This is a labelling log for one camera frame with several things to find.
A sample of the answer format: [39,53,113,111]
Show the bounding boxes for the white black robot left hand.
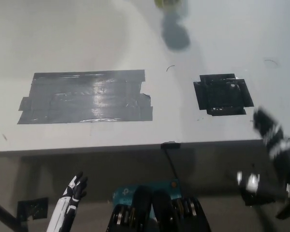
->
[47,171,88,232]

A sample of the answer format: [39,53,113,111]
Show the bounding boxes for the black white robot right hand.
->
[236,106,290,192]

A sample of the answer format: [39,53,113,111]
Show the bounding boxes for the grey duct tape patch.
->
[16,69,153,125]

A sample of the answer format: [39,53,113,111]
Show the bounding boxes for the thin black cable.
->
[164,147,179,180]

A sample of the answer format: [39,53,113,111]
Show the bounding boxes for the teal router box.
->
[113,178,183,215]

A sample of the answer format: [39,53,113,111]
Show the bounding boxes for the black floor tape patch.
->
[239,185,276,206]
[16,197,49,221]

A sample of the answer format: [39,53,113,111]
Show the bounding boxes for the white spray bottle black trigger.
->
[154,0,188,13]

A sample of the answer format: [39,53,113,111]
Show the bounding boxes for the small black tape strip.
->
[160,142,181,149]

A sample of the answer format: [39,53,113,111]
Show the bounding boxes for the black table leg bar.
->
[0,197,23,232]

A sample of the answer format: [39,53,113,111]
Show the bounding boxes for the black tape square spot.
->
[193,73,254,117]

